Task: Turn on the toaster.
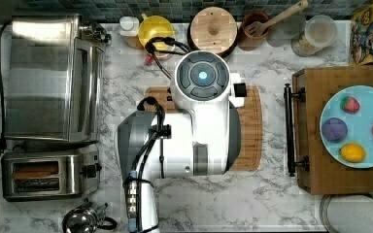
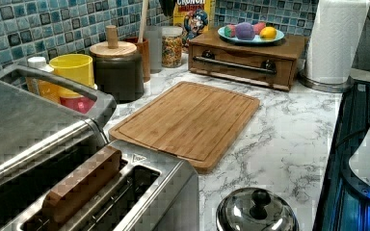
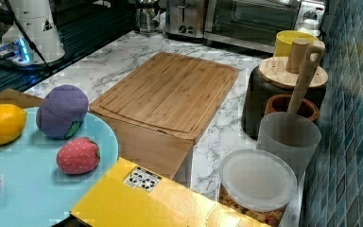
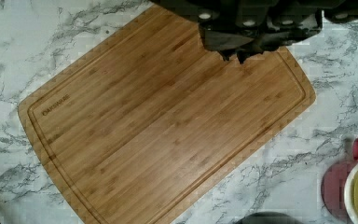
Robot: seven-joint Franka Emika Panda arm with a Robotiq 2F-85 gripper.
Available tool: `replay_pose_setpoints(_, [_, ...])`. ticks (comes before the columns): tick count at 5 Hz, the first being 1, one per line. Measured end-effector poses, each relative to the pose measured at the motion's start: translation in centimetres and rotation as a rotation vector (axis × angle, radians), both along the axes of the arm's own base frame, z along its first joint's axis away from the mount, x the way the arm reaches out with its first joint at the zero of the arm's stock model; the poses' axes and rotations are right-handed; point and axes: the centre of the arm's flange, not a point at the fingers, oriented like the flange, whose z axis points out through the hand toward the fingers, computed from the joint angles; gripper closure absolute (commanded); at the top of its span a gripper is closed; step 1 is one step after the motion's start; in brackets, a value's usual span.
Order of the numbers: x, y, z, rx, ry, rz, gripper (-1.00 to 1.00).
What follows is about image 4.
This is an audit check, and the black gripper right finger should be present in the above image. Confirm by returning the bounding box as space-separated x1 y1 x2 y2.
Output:
236 18 323 64

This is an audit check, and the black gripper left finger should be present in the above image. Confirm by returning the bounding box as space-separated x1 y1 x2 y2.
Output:
199 24 255 62

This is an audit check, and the bamboo cutting board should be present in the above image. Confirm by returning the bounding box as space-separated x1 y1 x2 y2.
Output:
19 6 315 224

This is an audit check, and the pink mug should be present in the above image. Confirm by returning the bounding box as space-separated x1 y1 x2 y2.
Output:
321 138 358 224

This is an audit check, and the dark round object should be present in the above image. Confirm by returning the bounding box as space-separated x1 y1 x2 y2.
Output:
235 212 303 224

